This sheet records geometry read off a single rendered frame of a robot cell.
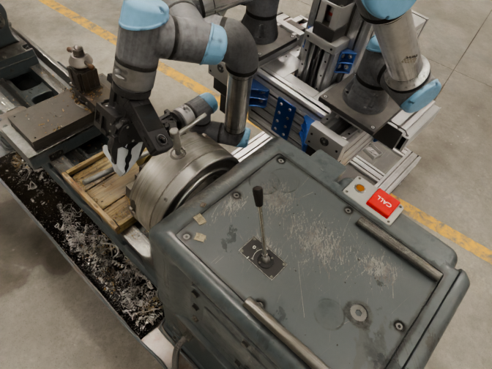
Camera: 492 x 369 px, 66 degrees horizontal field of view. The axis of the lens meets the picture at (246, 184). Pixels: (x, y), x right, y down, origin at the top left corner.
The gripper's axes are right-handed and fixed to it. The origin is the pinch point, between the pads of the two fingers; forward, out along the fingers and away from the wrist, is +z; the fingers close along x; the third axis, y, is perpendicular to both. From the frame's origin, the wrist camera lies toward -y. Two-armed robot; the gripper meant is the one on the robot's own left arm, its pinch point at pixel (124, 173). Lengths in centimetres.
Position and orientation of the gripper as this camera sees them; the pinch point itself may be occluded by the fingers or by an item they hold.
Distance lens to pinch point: 85.8
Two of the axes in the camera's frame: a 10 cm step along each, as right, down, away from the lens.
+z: -3.3, 7.5, 5.7
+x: -6.0, 3.1, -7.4
